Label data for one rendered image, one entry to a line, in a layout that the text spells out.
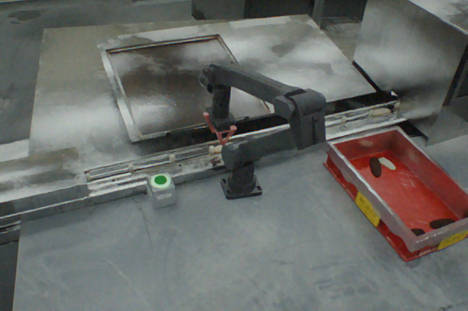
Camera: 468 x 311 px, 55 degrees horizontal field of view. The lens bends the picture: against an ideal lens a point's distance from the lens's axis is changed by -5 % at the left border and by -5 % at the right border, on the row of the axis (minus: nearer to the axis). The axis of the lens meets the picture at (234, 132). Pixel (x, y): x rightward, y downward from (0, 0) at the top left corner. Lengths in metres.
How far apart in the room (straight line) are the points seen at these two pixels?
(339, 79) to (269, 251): 0.93
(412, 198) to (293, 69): 0.74
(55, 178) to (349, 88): 1.22
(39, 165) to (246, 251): 0.67
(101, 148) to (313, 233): 0.77
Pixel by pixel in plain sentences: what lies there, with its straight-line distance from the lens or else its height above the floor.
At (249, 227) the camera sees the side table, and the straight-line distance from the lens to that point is 1.41.
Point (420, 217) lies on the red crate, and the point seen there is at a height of 0.82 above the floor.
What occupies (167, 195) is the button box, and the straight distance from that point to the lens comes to 1.42.
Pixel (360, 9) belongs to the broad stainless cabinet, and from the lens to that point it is 4.03.
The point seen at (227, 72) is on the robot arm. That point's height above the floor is 1.20.
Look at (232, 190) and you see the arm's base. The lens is 1.49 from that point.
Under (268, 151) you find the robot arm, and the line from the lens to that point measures 1.27.
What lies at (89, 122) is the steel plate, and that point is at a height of 0.82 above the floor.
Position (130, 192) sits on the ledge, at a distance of 1.47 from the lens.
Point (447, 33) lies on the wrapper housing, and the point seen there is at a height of 1.27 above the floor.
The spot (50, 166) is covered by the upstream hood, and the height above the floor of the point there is 0.92.
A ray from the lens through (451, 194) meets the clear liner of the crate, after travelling 1.66.
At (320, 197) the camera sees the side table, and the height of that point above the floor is 0.82.
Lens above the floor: 1.86
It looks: 37 degrees down
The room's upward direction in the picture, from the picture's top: 6 degrees clockwise
